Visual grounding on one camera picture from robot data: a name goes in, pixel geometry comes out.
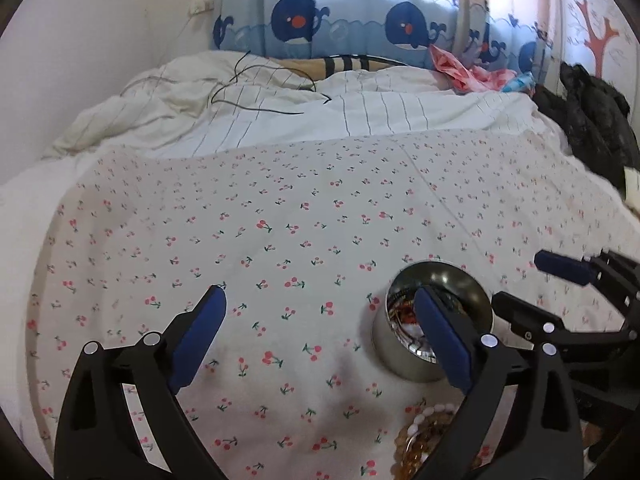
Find white striped duvet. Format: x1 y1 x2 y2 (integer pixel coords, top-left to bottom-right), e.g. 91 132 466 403
42 52 566 161

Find thin black cable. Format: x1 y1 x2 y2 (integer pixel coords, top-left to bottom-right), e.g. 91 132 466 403
210 50 333 116

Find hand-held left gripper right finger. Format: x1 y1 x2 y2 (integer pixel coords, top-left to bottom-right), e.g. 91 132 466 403
412 285 586 480

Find plain white bed sheet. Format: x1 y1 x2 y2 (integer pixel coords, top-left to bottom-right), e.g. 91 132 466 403
0 152 101 241

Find beige pillow dark stripes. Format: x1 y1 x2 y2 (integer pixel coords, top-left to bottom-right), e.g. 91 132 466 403
277 54 411 78

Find black puffy jacket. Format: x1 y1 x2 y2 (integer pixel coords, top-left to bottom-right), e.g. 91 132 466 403
532 61 640 196

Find red bead jewelry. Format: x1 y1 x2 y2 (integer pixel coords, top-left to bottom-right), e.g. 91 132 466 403
387 292 426 341

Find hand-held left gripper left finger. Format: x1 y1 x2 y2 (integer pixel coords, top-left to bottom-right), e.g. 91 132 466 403
54 285 228 480

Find cherry print bed sheet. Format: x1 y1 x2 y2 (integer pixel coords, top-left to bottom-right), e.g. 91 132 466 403
22 132 640 480

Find whale print curtain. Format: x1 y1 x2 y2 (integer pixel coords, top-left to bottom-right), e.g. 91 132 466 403
212 0 463 68
452 0 556 86

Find pink cloth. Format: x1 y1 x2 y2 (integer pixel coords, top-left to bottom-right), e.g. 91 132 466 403
429 44 516 95

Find coral tree wall sticker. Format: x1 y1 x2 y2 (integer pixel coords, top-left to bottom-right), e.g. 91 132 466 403
570 0 621 78

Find light blue cloth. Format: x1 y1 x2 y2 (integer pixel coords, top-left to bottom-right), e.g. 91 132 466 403
502 72 536 93

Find round metal tin can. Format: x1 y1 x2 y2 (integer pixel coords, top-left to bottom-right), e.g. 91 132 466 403
371 259 496 383

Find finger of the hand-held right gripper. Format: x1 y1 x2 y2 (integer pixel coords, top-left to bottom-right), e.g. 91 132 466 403
533 249 640 311
491 290 640 347

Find pile of beaded jewelry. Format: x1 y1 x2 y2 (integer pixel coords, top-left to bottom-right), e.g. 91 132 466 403
392 400 481 480

